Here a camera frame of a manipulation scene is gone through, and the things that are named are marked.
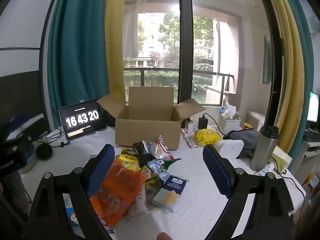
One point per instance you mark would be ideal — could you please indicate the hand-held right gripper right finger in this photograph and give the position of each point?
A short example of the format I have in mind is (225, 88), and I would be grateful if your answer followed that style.
(217, 172)

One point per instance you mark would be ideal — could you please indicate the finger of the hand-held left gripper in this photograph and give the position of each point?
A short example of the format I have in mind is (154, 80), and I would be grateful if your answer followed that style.
(37, 130)

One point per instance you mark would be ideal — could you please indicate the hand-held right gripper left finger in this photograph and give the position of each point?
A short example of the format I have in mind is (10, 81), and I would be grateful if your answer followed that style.
(100, 172)

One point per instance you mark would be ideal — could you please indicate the black snack packet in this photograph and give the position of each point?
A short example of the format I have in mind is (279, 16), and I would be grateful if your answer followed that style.
(143, 155)

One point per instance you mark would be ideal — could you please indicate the cardboard box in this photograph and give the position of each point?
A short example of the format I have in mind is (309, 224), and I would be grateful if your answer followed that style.
(147, 135)

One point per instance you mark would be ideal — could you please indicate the person's right hand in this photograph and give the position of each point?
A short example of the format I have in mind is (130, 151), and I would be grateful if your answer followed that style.
(164, 237)

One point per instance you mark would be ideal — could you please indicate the pale blue round object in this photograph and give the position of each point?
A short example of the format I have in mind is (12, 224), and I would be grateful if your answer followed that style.
(30, 160)

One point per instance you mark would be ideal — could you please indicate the black round speaker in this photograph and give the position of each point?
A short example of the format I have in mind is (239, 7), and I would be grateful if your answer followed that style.
(44, 152)

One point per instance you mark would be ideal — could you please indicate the orange snack bag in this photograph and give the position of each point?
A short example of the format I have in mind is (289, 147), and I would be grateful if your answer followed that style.
(120, 192)

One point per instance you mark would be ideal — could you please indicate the white stand device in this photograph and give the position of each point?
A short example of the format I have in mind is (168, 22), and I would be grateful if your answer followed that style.
(230, 146)

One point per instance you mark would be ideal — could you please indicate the yellow snack packet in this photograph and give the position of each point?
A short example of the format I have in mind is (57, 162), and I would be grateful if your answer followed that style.
(127, 158)

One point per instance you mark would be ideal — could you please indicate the yellow wipes packet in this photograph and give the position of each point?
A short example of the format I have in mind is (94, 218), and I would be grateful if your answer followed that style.
(207, 136)

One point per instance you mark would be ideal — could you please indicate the white flat packet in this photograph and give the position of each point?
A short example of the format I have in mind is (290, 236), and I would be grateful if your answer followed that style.
(187, 141)

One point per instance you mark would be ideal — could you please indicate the grey pouch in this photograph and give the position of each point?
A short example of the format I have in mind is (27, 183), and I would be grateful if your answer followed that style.
(246, 136)

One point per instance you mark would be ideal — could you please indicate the black tablet with clock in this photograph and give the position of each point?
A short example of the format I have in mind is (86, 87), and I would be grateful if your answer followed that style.
(82, 118)

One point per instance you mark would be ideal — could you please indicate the white woven basket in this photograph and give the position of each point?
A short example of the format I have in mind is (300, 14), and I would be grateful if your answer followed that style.
(228, 126)

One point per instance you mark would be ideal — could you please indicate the white blue bottle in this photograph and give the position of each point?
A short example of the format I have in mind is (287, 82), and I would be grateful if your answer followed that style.
(266, 170)

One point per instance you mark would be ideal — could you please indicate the steel thermos bottle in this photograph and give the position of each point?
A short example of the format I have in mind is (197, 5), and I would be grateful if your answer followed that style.
(262, 150)

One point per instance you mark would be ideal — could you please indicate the clear white snack packet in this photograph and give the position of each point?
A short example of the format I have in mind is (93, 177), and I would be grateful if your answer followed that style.
(138, 205)

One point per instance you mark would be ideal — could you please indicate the black power adapter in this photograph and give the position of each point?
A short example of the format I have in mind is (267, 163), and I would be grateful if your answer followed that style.
(203, 123)

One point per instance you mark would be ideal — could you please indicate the blue cartoon face packet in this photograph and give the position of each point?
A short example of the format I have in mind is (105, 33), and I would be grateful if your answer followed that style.
(73, 217)

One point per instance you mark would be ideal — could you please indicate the white charger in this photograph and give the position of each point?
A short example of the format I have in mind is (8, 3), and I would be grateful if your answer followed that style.
(189, 126)

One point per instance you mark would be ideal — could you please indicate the blue topped cracker packet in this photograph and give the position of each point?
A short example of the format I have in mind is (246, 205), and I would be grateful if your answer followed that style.
(167, 195)

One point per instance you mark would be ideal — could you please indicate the red yellow toy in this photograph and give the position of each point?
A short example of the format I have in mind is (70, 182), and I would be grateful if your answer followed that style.
(247, 126)

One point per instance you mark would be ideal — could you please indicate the white pink snack packet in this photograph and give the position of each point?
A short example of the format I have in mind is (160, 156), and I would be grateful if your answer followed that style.
(106, 227)

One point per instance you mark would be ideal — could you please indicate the blue white cartoon packet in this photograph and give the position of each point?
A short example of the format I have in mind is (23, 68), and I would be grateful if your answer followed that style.
(158, 167)

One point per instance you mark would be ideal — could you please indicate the white box appliance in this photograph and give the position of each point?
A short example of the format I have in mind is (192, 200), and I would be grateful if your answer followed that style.
(255, 120)

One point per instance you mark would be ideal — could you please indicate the white crumpled tissue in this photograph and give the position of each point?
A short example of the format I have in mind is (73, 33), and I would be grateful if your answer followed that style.
(230, 107)

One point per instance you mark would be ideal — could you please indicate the green tissue box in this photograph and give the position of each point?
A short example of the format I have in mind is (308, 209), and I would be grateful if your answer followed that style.
(282, 158)

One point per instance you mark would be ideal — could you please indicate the teal curtain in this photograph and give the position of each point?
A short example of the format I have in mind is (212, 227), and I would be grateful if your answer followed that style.
(75, 55)
(306, 55)

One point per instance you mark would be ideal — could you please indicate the computer monitor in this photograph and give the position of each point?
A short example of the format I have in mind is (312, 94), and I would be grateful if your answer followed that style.
(313, 107)

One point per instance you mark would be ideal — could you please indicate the yellow curtain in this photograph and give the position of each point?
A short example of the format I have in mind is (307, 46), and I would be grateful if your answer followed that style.
(292, 67)
(115, 42)

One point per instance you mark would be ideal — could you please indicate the black balcony railing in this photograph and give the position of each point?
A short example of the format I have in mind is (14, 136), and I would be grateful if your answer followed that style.
(162, 69)

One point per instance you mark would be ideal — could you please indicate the grey hanging cloth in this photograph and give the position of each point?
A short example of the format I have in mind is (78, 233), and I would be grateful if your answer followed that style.
(266, 60)

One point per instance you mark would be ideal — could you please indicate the white hanging cloth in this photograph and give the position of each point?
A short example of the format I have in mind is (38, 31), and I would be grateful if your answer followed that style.
(130, 30)

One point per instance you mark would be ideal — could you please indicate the black door frame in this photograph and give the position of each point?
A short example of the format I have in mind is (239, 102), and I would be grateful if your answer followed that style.
(272, 67)

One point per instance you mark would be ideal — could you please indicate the black window post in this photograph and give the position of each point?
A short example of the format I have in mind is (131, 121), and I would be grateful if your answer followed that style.
(185, 42)

